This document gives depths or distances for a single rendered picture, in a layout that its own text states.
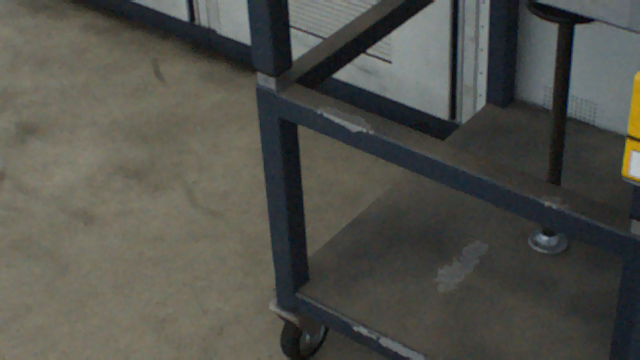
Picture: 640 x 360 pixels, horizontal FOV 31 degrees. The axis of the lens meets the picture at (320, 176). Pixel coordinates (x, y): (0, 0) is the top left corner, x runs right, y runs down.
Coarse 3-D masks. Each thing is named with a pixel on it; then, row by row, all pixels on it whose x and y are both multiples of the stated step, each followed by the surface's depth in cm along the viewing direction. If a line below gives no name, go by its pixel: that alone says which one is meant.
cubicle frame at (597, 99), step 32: (480, 0) 211; (480, 32) 215; (544, 32) 205; (576, 32) 201; (608, 32) 197; (480, 64) 219; (544, 64) 209; (576, 64) 204; (608, 64) 200; (480, 96) 223; (544, 96) 213; (576, 96) 208; (608, 96) 204; (608, 128) 207
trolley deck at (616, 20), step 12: (540, 0) 117; (552, 0) 116; (564, 0) 116; (576, 0) 115; (588, 0) 114; (600, 0) 113; (612, 0) 112; (624, 0) 111; (636, 0) 110; (576, 12) 115; (588, 12) 114; (600, 12) 114; (612, 12) 113; (624, 12) 112; (636, 12) 111; (612, 24) 113; (624, 24) 113; (636, 24) 112
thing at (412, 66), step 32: (224, 0) 253; (288, 0) 241; (320, 0) 235; (352, 0) 229; (448, 0) 213; (224, 32) 259; (320, 32) 240; (416, 32) 222; (448, 32) 217; (352, 64) 238; (384, 64) 232; (416, 64) 227; (448, 64) 221; (352, 96) 245; (384, 96) 238; (416, 96) 231; (448, 96) 226; (416, 128) 238; (448, 128) 232
